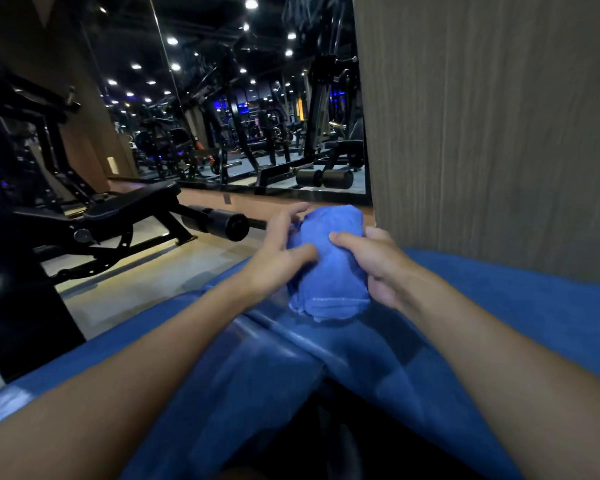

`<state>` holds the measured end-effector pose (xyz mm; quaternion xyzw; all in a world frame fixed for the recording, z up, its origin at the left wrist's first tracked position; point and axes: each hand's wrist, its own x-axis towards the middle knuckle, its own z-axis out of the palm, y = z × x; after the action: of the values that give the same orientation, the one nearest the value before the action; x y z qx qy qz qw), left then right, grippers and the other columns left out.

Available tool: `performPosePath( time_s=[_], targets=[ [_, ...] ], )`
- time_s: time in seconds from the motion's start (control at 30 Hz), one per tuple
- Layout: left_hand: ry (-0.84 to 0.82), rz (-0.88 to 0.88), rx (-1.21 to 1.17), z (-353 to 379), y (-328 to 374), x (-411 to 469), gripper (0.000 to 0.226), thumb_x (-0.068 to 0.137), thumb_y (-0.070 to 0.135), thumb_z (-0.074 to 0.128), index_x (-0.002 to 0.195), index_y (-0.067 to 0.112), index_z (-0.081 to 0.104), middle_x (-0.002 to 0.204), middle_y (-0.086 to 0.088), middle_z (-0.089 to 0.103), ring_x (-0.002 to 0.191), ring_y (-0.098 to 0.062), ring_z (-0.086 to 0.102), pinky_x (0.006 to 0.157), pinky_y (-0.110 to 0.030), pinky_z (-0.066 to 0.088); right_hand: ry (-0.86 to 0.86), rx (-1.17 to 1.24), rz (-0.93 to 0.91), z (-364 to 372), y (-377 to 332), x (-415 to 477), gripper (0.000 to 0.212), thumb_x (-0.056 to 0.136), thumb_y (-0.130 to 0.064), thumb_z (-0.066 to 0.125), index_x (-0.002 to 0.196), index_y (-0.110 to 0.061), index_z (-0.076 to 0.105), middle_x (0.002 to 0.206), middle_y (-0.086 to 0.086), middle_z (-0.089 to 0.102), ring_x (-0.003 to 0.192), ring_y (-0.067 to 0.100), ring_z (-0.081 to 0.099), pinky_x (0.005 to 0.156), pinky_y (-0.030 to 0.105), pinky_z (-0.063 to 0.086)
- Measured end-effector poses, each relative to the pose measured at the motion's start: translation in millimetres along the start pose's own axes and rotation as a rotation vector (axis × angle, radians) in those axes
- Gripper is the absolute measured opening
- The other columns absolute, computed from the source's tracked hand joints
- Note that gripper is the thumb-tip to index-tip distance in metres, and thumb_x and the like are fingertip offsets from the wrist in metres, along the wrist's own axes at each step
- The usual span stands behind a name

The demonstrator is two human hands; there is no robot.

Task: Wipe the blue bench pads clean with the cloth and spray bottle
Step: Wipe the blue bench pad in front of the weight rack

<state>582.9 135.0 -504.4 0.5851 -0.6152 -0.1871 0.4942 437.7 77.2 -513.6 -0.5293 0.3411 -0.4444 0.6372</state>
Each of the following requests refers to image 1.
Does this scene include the person's left hand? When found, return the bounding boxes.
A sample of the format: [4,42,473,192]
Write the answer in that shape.
[239,202,321,307]

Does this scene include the person's right hand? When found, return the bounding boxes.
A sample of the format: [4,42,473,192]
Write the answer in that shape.
[328,226,423,316]

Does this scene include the blue microfibre cloth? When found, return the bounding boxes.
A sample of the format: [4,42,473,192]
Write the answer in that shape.
[285,204,371,323]

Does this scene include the blue bench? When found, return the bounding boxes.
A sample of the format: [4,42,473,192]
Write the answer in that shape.
[0,247,600,480]

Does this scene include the person's left forearm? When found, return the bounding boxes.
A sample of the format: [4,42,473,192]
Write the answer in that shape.
[0,272,256,480]

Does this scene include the person's right forearm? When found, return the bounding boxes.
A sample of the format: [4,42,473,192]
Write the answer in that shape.
[397,272,600,480]

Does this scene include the black workout bench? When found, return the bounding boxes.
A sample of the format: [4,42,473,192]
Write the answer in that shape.
[12,180,269,287]

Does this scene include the black roller pad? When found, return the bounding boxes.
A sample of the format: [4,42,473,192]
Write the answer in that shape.
[181,204,251,243]

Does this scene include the black machine upright column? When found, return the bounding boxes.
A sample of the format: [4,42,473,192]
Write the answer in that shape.
[0,204,87,387]

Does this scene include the black framed wall mirror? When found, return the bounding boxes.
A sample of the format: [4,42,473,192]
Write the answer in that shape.
[79,0,373,207]

